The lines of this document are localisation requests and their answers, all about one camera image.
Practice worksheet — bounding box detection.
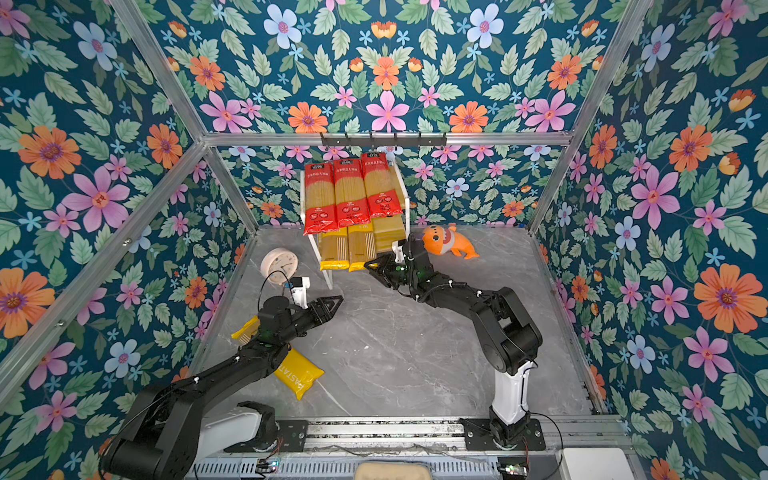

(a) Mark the white box bottom right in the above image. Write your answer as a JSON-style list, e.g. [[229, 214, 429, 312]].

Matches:
[[561, 447, 635, 480]]

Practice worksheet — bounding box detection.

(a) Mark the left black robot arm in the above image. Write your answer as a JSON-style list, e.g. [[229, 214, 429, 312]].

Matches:
[[98, 295, 344, 479]]

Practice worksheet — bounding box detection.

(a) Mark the yellow pasta bag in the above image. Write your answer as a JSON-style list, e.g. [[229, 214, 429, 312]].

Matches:
[[318, 228, 350, 271], [231, 316, 325, 401], [348, 223, 377, 272]]

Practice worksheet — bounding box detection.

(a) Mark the pink round alarm clock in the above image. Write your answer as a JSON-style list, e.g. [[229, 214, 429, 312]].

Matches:
[[260, 247, 299, 285]]

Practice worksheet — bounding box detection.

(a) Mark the red spaghetti bag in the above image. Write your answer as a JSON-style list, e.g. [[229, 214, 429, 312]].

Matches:
[[304, 162, 339, 235], [333, 158, 371, 228], [361, 153, 403, 218]]

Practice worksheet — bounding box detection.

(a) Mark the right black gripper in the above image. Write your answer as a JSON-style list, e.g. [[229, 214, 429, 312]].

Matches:
[[365, 255, 420, 290]]

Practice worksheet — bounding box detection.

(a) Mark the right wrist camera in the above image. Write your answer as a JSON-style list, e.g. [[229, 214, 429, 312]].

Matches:
[[391, 239, 407, 265]]

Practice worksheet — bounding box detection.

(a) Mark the yellow wooden two-tier shelf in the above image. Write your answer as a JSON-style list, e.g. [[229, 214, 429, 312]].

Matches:
[[300, 160, 410, 288]]

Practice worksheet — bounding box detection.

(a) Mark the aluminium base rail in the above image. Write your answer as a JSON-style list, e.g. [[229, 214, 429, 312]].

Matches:
[[131, 415, 631, 457]]

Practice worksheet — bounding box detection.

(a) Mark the black wall hook rail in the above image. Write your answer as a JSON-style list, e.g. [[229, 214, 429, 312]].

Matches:
[[320, 132, 448, 149]]

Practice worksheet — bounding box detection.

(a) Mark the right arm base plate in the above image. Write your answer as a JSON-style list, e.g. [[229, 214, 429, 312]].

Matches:
[[459, 418, 546, 451]]

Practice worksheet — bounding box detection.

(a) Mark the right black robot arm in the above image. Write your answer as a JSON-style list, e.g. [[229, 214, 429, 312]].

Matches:
[[364, 236, 543, 449]]

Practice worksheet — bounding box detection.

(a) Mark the orange fish plush toy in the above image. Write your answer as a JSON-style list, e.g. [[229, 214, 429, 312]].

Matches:
[[422, 224, 479, 259]]

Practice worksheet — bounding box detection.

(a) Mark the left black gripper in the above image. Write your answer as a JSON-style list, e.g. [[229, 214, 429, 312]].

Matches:
[[277, 294, 343, 347]]

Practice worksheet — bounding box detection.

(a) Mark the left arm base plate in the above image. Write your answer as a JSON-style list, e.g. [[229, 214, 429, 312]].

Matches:
[[224, 419, 309, 454]]

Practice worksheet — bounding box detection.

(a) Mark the beige padded object bottom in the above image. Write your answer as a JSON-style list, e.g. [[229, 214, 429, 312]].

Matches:
[[353, 461, 433, 480]]

